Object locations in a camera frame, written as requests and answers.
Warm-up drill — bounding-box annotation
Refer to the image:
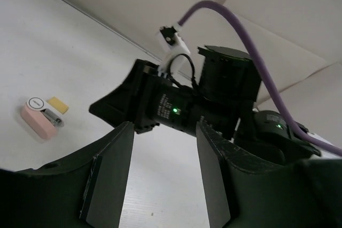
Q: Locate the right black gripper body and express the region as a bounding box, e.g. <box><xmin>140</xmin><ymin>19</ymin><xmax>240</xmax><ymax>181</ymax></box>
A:
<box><xmin>89</xmin><ymin>46</ymin><xmax>261</xmax><ymax>139</ymax></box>

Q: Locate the pink eraser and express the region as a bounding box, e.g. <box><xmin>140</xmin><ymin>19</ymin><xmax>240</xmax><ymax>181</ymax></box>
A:
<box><xmin>20</xmin><ymin>97</ymin><xmax>64</xmax><ymax>140</ymax></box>

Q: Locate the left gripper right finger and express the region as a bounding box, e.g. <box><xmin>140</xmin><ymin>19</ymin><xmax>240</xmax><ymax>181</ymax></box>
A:
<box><xmin>196</xmin><ymin>123</ymin><xmax>281</xmax><ymax>227</ymax></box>

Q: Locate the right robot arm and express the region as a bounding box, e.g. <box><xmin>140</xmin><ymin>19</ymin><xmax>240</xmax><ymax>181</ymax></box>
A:
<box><xmin>89</xmin><ymin>46</ymin><xmax>323</xmax><ymax>166</ymax></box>

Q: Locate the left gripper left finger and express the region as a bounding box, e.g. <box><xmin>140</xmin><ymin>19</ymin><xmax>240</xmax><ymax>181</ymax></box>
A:
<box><xmin>34</xmin><ymin>121</ymin><xmax>135</xmax><ymax>228</ymax></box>

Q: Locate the small beige eraser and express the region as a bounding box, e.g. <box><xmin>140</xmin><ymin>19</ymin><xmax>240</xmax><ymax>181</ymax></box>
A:
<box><xmin>47</xmin><ymin>97</ymin><xmax>69</xmax><ymax>114</ymax></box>

